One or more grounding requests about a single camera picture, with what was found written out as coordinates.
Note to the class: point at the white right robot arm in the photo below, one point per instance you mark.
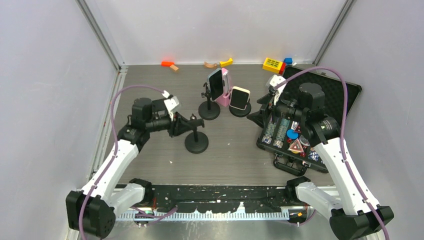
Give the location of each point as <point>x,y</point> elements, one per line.
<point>356,213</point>

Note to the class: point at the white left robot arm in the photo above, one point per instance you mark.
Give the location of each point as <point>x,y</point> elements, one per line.
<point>93,209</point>

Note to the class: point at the blue-green poker chip stack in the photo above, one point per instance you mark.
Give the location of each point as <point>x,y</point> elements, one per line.
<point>282,130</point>

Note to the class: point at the black foam-lined case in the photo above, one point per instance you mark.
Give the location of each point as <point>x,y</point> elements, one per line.
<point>331,99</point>

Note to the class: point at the red toy brick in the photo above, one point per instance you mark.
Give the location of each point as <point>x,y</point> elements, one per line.
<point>282,68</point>

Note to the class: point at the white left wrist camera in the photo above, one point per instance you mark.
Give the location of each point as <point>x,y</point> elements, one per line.
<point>172,104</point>

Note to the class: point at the smartphone with clear case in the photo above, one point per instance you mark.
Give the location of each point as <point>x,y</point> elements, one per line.
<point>215,84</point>

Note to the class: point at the tan wooden block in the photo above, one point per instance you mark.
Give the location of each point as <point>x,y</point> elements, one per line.
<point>174,68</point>

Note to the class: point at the yellow arch block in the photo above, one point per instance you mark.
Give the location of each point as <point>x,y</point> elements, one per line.
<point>226,63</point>

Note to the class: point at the orange wooden block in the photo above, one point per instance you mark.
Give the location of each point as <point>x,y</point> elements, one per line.
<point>167,63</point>

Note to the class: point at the red triangle game piece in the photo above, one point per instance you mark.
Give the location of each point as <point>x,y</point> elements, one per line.
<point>296,146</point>

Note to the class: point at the blue round game chip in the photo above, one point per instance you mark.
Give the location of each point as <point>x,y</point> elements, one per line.
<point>291,134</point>

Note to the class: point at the purple poker chip stack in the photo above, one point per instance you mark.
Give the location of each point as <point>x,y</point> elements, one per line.
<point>270,129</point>

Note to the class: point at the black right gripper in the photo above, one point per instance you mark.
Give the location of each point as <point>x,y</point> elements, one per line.
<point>260,118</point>

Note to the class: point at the pink wedge stand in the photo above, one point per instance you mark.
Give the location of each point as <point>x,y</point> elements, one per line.
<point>224,100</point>

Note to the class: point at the tan arch block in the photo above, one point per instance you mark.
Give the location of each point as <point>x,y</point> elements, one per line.
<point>210,65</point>

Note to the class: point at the yellow toy brick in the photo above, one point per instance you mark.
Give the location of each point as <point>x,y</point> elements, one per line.
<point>271,65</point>

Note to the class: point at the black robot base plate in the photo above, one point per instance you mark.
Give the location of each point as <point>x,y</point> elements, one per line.
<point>219,199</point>

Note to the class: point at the blue toy brick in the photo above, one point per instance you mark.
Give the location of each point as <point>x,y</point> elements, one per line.
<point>288,60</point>

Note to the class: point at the smartphone with cream case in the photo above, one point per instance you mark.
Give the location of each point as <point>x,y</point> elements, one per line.
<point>239,98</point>

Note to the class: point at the black phone stand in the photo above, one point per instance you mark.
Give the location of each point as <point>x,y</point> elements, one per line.
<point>240,113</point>
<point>196,142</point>
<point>208,110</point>

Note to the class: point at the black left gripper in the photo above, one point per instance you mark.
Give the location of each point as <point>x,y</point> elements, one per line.
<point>178,125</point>

